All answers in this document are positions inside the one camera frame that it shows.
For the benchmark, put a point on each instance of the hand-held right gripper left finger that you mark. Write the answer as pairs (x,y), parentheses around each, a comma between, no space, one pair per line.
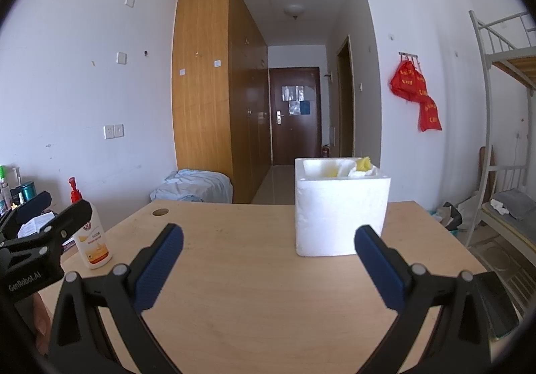
(159,265)

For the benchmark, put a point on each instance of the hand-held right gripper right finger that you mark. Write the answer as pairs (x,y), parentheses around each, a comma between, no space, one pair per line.
(379,269)

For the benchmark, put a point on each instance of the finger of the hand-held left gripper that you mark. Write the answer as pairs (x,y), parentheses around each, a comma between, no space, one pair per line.
(35,202)
(71,215)

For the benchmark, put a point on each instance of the white foam box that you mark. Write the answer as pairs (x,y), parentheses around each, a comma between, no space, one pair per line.
(335,215)

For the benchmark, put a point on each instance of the yellow sponge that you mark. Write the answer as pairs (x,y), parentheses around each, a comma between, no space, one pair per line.
(364,163)

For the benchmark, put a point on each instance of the person's left hand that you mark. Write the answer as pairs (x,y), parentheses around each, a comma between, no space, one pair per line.
(42,315)

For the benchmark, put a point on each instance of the teal cup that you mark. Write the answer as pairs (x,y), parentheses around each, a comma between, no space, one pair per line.
(28,191)

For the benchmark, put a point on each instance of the white printed paper box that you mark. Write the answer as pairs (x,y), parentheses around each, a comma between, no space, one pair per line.
(33,227)

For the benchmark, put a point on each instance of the green spray bottle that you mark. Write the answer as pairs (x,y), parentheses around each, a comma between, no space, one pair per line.
(3,185)

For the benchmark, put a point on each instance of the white lotion bottle red pump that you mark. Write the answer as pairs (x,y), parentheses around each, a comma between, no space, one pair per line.
(94,244)

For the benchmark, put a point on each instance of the light blue cloth bundle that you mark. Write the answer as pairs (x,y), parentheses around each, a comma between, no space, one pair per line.
(192,185)

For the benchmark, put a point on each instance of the black plastic bag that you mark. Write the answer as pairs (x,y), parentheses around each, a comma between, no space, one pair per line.
(450,215)

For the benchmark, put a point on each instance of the white plastic bag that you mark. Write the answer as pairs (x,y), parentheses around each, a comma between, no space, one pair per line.
(469,208)

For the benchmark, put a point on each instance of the red fire extinguisher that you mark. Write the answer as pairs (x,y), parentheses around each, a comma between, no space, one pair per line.
(326,151)

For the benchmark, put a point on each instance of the brown wooden board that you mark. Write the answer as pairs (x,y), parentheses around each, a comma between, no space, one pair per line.
(485,164)

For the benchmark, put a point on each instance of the grey cloth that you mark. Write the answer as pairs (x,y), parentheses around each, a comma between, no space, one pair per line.
(515,202)

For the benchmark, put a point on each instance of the dark brown door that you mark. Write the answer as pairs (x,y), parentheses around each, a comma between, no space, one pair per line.
(293,139)

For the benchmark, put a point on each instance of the red cloth bag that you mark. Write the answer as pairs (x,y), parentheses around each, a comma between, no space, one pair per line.
(430,116)
(408,83)

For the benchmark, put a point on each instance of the light wooden wardrobe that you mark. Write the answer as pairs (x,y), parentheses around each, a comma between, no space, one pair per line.
(201,106)

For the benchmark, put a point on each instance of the blue paper notice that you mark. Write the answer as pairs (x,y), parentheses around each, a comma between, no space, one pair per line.
(305,107)

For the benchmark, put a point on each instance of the white paper notice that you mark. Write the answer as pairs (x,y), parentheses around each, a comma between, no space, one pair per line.
(292,92)
(294,107)

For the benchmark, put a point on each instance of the white metal bunk bed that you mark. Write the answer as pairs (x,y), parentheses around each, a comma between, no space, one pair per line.
(517,64)

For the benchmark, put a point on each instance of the white double wall socket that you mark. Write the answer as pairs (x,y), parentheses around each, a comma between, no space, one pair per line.
(114,131)

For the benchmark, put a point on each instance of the white wall switch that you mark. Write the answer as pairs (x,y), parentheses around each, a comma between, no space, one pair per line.
(121,58)

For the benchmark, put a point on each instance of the brown side door frame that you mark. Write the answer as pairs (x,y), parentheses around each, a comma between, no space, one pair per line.
(345,106)

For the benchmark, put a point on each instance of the metal wall hook rack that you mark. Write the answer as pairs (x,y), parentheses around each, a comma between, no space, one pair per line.
(408,55)

